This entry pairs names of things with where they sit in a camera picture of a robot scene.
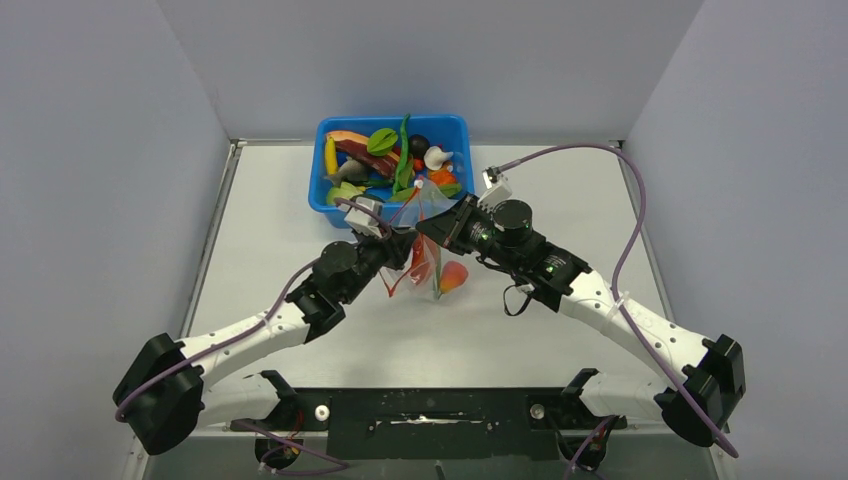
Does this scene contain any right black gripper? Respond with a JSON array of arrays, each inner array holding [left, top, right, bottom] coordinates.
[[416, 193, 521, 274]]

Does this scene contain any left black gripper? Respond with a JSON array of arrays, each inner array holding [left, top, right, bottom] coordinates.
[[339, 221, 417, 305]]

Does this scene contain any clear zip top bag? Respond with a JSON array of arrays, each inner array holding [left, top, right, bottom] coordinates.
[[380, 178, 454, 302]]

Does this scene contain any pink watermelon slice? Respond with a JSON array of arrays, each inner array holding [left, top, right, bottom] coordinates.
[[407, 235, 433, 286]]

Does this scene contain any grey fish piece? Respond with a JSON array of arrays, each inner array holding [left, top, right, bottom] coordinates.
[[325, 159, 370, 187]]

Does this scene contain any yellow banana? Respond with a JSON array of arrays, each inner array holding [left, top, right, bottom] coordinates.
[[323, 135, 339, 176]]

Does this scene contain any long green bean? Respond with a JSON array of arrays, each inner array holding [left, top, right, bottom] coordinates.
[[431, 249, 442, 302]]

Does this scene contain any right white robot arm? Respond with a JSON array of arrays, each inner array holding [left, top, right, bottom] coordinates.
[[416, 194, 746, 456]]

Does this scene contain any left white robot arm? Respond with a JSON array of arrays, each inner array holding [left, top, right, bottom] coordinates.
[[112, 227, 417, 455]]

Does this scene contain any orange carrot piece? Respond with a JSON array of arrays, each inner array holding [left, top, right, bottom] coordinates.
[[428, 168, 459, 186]]

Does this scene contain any flat green leaf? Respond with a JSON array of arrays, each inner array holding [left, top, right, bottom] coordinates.
[[388, 183, 463, 203]]

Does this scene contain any pale green cabbage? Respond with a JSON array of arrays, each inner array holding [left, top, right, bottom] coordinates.
[[325, 182, 367, 206]]

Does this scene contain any white mushroom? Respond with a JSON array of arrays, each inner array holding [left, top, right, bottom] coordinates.
[[423, 145, 454, 171]]

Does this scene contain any black plum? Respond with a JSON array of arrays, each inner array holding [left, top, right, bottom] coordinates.
[[408, 134, 431, 159]]

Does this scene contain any blue plastic bin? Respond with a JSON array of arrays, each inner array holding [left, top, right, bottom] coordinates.
[[307, 114, 475, 228]]

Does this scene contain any upright green bean pod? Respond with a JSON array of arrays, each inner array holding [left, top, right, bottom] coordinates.
[[392, 113, 412, 194]]

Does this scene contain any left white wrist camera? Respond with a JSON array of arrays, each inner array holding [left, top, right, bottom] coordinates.
[[334, 195, 385, 238]]

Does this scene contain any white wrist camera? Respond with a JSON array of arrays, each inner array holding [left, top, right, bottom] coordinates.
[[334, 195, 385, 238], [477, 167, 512, 212]]

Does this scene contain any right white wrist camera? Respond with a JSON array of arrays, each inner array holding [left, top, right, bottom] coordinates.
[[477, 167, 512, 212]]

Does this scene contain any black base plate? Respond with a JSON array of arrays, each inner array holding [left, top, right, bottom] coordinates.
[[240, 387, 600, 461]]

